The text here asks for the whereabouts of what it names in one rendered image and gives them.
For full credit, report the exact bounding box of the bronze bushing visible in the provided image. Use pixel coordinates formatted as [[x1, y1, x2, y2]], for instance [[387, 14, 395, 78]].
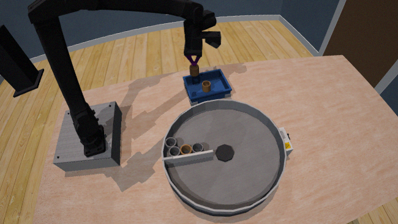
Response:
[[202, 81, 211, 92], [189, 64, 199, 77], [180, 144, 192, 155]]

